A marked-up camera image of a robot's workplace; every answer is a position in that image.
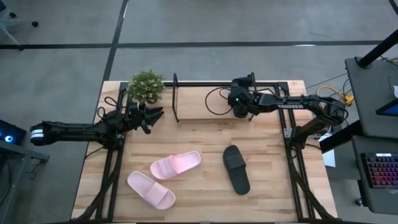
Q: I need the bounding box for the blue screen tablet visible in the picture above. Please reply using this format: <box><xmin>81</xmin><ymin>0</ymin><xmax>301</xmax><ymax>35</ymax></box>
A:
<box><xmin>375</xmin><ymin>98</ymin><xmax>398</xmax><ymax>118</ymax></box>

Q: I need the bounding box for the grey office chair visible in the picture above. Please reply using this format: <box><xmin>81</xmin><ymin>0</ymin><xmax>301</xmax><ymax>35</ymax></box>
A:
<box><xmin>0</xmin><ymin>0</ymin><xmax>40</xmax><ymax>51</ymax></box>

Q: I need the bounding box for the white paper sheet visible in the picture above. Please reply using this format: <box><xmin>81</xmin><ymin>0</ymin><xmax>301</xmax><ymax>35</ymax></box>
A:
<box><xmin>322</xmin><ymin>133</ymin><xmax>337</xmax><ymax>168</ymax></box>

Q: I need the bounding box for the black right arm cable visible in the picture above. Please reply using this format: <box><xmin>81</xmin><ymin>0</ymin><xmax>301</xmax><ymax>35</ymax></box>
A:
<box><xmin>204</xmin><ymin>86</ymin><xmax>233</xmax><ymax>117</ymax></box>

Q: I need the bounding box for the black rubber slide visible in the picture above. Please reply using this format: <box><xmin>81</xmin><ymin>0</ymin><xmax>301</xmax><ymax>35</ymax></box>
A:
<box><xmin>231</xmin><ymin>76</ymin><xmax>249</xmax><ymax>119</ymax></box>
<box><xmin>222</xmin><ymin>144</ymin><xmax>251</xmax><ymax>196</ymax></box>

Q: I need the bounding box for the black metal rig frame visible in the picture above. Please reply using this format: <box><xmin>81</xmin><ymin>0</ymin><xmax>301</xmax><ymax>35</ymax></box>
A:
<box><xmin>70</xmin><ymin>80</ymin><xmax>341</xmax><ymax>224</ymax></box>

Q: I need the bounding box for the backlit black keyboard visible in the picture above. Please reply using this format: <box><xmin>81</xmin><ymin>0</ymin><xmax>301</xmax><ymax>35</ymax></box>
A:
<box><xmin>360</xmin><ymin>152</ymin><xmax>398</xmax><ymax>189</ymax></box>

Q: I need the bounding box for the dark grey desk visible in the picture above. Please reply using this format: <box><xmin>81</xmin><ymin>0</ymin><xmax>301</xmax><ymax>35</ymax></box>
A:
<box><xmin>351</xmin><ymin>135</ymin><xmax>398</xmax><ymax>216</ymax></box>
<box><xmin>344</xmin><ymin>57</ymin><xmax>398</xmax><ymax>139</ymax></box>
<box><xmin>0</xmin><ymin>139</ymin><xmax>50</xmax><ymax>224</ymax></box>

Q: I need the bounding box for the computer with blue light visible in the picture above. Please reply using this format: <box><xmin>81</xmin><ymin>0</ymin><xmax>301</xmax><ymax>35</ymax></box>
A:
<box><xmin>0</xmin><ymin>119</ymin><xmax>28</xmax><ymax>146</ymax></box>

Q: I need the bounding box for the wooden shelf with black frame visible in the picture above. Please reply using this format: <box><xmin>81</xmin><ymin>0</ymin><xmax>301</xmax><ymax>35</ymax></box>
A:
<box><xmin>172</xmin><ymin>72</ymin><xmax>258</xmax><ymax>123</ymax></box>

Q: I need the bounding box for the potted green plant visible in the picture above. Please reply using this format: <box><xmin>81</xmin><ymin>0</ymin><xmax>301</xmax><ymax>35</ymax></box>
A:
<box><xmin>127</xmin><ymin>68</ymin><xmax>167</xmax><ymax>105</ymax></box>

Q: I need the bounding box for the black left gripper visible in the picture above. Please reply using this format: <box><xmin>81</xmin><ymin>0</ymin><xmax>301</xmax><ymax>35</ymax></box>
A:
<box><xmin>124</xmin><ymin>101</ymin><xmax>165</xmax><ymax>136</ymax></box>

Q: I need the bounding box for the black pole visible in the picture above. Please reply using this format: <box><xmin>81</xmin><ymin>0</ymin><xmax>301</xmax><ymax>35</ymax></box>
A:
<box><xmin>356</xmin><ymin>29</ymin><xmax>398</xmax><ymax>68</ymax></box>

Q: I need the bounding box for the yellow cable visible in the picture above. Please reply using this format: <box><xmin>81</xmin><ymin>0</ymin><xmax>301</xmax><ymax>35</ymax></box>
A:
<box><xmin>317</xmin><ymin>85</ymin><xmax>355</xmax><ymax>106</ymax></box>

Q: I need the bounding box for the pink rubber slide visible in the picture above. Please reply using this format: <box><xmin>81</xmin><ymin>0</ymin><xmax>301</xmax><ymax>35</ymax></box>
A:
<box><xmin>150</xmin><ymin>151</ymin><xmax>202</xmax><ymax>180</ymax></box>
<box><xmin>127</xmin><ymin>170</ymin><xmax>177</xmax><ymax>210</ymax></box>

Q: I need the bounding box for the black diagonal beam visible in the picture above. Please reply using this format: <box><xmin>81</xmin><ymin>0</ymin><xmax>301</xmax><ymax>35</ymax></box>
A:
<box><xmin>319</xmin><ymin>119</ymin><xmax>363</xmax><ymax>154</ymax></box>

